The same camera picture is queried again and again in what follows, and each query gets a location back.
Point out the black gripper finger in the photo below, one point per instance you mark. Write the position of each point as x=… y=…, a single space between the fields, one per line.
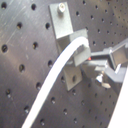
x=115 y=55
x=105 y=76

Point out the metal cable clip bracket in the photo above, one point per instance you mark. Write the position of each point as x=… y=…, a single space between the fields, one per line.
x=65 y=35

